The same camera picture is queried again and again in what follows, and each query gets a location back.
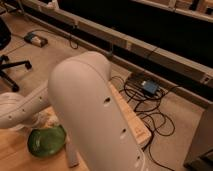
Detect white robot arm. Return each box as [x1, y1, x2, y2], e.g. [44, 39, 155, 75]
[0, 51, 148, 171]

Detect green ceramic bowl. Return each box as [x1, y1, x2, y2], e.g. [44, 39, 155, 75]
[27, 125, 66, 158]

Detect blue power adapter box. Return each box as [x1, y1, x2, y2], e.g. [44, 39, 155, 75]
[142, 80, 159, 94]

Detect small device on floor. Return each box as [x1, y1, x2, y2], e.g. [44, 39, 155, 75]
[24, 33, 48, 47]

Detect black office chair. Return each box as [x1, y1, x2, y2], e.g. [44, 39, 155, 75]
[0, 17, 32, 92]

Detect tangled black floor cables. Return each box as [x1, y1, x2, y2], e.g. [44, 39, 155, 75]
[110, 74, 183, 171]

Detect black cable along rail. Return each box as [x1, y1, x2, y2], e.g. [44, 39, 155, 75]
[68, 23, 80, 51]

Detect long metal frame rail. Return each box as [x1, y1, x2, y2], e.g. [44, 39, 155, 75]
[22, 0, 213, 88]

